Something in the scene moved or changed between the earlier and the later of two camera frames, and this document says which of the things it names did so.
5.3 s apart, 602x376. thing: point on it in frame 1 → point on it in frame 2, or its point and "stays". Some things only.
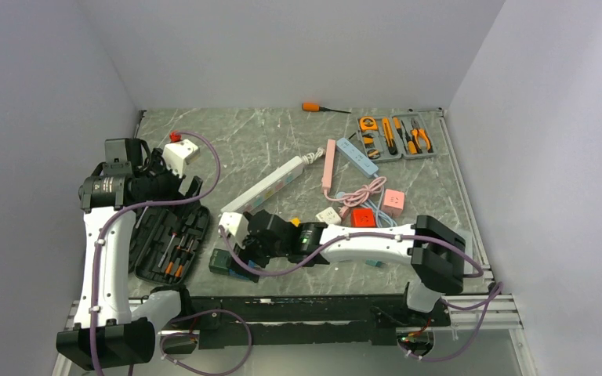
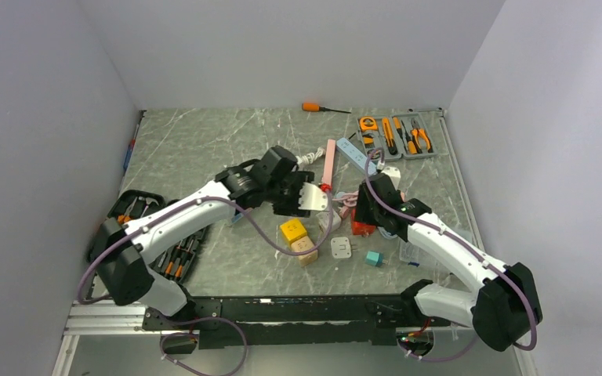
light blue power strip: [357, 157] stays
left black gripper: [156, 164] → [291, 209]
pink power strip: [328, 169] stays
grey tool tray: [388, 138] stays
